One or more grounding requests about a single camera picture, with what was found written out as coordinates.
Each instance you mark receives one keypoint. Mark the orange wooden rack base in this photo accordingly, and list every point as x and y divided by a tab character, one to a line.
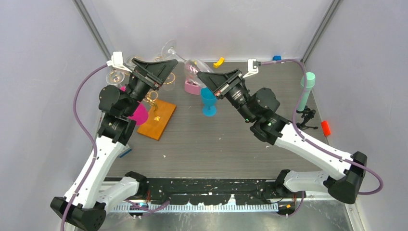
159	114

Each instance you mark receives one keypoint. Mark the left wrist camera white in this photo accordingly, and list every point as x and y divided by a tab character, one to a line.
117	62

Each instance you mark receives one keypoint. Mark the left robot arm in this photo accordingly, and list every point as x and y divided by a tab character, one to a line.
84	206

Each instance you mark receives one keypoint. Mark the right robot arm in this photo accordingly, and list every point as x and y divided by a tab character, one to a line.
341	173

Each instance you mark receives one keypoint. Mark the orange red block by wall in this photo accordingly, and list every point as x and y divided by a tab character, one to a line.
326	128

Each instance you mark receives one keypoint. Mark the clear wine glass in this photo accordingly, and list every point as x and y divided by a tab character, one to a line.
130	63
169	83
115	78
191	66

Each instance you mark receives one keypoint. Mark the mint green microphone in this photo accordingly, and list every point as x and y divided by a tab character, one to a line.
307	84

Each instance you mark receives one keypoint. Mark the blue block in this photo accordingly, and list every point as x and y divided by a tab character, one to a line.
276	58

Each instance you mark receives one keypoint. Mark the blue plastic wine glass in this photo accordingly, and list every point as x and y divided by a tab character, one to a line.
209	100

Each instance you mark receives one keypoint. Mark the green blue toy bricks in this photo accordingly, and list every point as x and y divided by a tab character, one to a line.
125	151

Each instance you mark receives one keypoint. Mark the pink metronome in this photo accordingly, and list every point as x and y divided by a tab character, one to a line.
192	88

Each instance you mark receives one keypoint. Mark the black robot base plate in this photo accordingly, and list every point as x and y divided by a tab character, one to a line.
213	191

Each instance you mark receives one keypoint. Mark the yellow curved block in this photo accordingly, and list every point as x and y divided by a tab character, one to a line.
219	63

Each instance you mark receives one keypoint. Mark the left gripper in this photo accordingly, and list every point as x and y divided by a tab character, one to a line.
151	73

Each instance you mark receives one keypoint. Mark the gold wire glass rack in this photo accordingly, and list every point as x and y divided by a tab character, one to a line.
156	92

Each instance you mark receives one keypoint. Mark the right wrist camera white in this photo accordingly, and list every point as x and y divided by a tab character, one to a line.
252	68

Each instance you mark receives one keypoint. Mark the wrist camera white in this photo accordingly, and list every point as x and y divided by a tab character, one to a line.
252	68
117	62

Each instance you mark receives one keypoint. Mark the pink plastic wine glass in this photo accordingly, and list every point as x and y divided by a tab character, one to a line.
140	115

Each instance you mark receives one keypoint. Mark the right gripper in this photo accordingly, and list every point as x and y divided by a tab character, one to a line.
218	82

